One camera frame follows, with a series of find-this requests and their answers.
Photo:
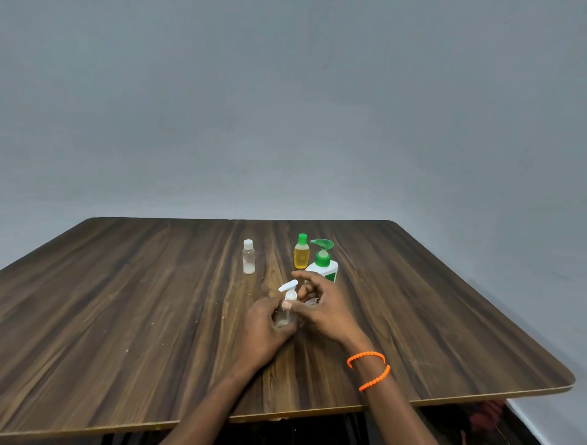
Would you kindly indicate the person's right hand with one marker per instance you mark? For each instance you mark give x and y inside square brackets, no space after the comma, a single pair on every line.
[330,311]

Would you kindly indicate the person's left hand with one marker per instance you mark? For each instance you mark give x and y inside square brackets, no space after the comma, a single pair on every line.
[260,330]

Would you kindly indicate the person's right thumb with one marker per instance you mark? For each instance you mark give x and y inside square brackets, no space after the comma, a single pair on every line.
[296,309]

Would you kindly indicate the person's left fingers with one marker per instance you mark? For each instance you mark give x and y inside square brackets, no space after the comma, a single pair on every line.
[270,308]

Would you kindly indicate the clear bottle with white pump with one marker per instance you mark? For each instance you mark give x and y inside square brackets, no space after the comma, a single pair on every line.
[290,293]

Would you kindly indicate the person's left forearm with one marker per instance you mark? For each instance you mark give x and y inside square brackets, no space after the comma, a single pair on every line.
[220,403]

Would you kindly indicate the person's right forearm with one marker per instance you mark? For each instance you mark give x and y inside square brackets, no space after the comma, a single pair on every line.
[390,403]

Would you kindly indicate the yellow oil bottle green cap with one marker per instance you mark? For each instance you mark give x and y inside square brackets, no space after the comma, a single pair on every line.
[301,259]

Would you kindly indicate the white bottle with green pump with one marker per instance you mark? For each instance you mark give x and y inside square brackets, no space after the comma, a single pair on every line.
[326,268]

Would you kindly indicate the small clear white-capped bottle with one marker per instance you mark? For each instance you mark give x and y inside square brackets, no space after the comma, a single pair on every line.
[248,261]

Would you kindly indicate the red cloth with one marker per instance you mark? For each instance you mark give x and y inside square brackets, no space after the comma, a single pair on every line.
[486,417]

